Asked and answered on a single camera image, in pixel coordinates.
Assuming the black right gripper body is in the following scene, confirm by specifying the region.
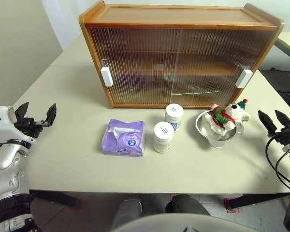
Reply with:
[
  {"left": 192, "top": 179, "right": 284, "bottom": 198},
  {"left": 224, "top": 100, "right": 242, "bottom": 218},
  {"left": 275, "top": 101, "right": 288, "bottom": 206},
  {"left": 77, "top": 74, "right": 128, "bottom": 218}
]
[{"left": 268, "top": 125, "right": 290, "bottom": 147}]

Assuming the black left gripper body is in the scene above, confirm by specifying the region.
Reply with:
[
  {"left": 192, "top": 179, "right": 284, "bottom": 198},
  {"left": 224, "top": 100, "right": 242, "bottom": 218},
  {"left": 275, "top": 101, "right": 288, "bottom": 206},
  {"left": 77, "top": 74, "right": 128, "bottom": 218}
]
[{"left": 13, "top": 116, "right": 51, "bottom": 140}]

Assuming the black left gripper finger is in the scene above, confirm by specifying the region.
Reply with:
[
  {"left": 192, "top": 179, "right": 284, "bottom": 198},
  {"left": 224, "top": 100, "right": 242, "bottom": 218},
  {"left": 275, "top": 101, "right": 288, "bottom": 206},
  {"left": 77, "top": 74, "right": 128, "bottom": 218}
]
[
  {"left": 14, "top": 101, "right": 29, "bottom": 119},
  {"left": 40, "top": 103, "right": 57, "bottom": 126}
]

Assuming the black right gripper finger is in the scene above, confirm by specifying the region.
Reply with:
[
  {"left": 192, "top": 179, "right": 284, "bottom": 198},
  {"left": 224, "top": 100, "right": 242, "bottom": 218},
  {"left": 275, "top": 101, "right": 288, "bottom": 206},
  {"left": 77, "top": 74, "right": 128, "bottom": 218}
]
[
  {"left": 258, "top": 110, "right": 277, "bottom": 137},
  {"left": 274, "top": 110, "right": 290, "bottom": 131}
]

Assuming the white plush bear toy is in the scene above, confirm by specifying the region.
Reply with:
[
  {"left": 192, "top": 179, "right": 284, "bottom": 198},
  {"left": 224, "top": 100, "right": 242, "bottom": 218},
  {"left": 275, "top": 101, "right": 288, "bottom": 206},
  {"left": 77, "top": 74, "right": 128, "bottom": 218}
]
[{"left": 205, "top": 98, "right": 251, "bottom": 134}]

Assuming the white bowl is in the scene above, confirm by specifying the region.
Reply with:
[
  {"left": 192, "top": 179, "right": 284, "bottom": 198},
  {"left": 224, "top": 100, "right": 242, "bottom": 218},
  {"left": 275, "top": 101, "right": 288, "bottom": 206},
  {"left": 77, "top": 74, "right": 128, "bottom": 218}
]
[{"left": 195, "top": 109, "right": 246, "bottom": 149}]

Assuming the white door handle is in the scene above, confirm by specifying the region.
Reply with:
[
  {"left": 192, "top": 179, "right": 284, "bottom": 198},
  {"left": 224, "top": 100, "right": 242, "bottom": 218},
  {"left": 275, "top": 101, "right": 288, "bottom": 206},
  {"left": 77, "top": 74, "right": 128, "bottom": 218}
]
[
  {"left": 101, "top": 67, "right": 114, "bottom": 87},
  {"left": 235, "top": 69, "right": 253, "bottom": 89}
]

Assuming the purple tissue pack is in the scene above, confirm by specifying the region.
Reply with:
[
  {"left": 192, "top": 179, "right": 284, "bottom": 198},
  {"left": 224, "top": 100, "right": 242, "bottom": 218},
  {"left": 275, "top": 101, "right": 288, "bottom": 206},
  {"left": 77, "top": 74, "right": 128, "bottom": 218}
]
[{"left": 101, "top": 118, "right": 147, "bottom": 158}]

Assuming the ribbed glass sliding door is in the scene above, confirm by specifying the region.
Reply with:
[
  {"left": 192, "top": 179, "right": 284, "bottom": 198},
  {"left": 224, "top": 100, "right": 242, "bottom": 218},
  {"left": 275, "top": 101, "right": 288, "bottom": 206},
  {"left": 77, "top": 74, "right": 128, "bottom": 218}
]
[
  {"left": 86, "top": 27, "right": 183, "bottom": 107},
  {"left": 170, "top": 28, "right": 280, "bottom": 107}
]

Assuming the white jar with printed lid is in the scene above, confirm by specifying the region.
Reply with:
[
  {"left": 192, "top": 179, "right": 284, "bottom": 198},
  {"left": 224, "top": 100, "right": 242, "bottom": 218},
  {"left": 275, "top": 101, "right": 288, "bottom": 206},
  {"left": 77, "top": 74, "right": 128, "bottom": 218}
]
[
  {"left": 153, "top": 121, "right": 174, "bottom": 154},
  {"left": 164, "top": 103, "right": 184, "bottom": 133}
]

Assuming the wooden cabinet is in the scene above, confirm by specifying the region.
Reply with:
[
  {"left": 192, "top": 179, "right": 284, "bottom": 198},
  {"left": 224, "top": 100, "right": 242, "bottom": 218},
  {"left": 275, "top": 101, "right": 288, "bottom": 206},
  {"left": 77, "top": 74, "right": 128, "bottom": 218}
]
[{"left": 78, "top": 0, "right": 285, "bottom": 110}]

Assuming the black table leg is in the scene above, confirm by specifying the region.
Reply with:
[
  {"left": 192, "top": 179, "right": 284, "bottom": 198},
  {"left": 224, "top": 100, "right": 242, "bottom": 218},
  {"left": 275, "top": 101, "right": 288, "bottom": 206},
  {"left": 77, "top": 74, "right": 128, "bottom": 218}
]
[
  {"left": 29, "top": 189, "right": 83, "bottom": 211},
  {"left": 226, "top": 192, "right": 290, "bottom": 211}
]

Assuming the red floor tape mark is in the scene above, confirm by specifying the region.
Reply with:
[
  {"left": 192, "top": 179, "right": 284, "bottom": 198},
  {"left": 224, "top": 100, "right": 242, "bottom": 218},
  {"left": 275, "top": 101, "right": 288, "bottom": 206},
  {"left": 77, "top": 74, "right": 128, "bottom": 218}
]
[
  {"left": 70, "top": 195, "right": 87, "bottom": 212},
  {"left": 223, "top": 197, "right": 240, "bottom": 215}
]

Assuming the grey rounded shape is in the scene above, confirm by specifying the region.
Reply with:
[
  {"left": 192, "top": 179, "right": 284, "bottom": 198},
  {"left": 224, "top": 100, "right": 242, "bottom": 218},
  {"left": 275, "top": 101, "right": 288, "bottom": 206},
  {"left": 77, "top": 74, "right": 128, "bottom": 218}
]
[
  {"left": 165, "top": 194, "right": 211, "bottom": 216},
  {"left": 112, "top": 198, "right": 143, "bottom": 232}
]

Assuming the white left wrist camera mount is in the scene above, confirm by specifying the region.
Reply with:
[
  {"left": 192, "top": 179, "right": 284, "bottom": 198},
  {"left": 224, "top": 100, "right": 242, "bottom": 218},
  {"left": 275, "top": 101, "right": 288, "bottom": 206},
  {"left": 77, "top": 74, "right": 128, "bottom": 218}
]
[{"left": 0, "top": 105, "right": 37, "bottom": 148}]

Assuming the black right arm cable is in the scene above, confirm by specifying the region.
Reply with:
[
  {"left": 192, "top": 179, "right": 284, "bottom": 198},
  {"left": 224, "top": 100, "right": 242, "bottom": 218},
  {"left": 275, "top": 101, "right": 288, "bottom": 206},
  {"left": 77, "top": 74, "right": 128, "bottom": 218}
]
[{"left": 265, "top": 136, "right": 290, "bottom": 192}]

